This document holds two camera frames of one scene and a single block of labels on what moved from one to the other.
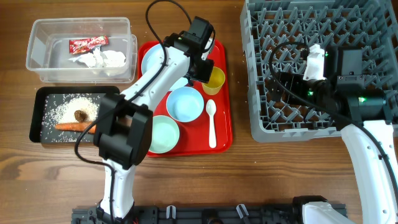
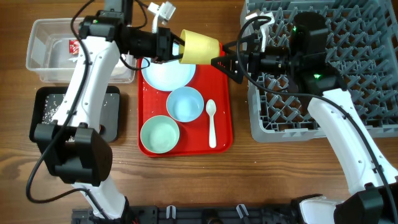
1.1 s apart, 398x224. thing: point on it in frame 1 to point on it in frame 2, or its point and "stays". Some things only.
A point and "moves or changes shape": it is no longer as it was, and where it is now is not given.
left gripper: (205, 75) to (164, 46)
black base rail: (194, 214) stays
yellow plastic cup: (215, 83) moves or changes shape
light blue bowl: (185, 104) stays
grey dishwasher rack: (276, 35) stays
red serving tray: (190, 119) stays
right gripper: (293, 82) to (238, 73)
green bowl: (165, 134) stays
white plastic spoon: (211, 107) stays
